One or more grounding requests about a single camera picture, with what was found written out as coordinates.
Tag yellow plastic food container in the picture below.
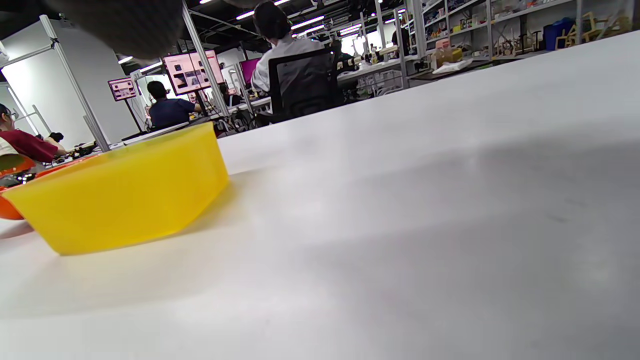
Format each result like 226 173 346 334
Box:
1 122 230 256

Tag black office chair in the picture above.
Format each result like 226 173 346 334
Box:
256 47 346 126

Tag aluminium frame post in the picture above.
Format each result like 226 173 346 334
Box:
181 0 231 118
40 15 111 151

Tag white tissue packet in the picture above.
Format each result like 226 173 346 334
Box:
432 59 474 76

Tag person's right hand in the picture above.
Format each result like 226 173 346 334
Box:
42 0 186 60

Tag small pink monitor screen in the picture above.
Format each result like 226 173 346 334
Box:
107 77 138 102

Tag white storage shelves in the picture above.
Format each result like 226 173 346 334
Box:
410 0 640 71

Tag orange plastic bowl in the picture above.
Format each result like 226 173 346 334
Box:
0 155 101 221

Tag brown top side table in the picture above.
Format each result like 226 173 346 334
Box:
407 62 496 82

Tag large pink monitor screen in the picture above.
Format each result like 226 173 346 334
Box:
162 50 225 96

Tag magenta monitor screen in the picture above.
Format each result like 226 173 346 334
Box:
240 57 263 86

